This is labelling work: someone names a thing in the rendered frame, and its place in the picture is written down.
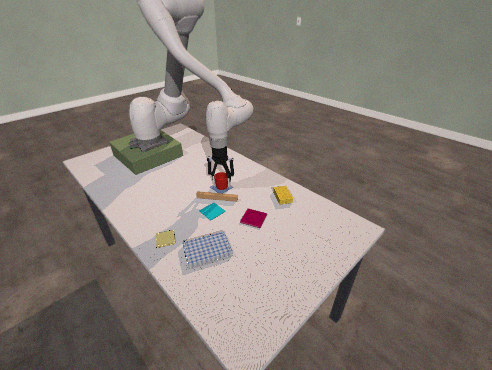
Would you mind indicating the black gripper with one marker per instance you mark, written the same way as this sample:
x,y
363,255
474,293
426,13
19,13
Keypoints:
x,y
220,161

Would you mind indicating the dark red square pad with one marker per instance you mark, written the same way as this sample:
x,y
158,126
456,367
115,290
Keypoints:
x,y
253,218

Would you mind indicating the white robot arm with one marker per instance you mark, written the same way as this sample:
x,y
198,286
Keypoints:
x,y
170,20

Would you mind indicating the red cup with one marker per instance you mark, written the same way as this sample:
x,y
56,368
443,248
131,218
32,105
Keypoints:
x,y
221,180

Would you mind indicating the yellow square pad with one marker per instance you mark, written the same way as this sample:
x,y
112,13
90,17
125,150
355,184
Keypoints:
x,y
165,238

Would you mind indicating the blue and white checkered cloth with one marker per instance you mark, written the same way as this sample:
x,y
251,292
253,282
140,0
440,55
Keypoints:
x,y
207,249

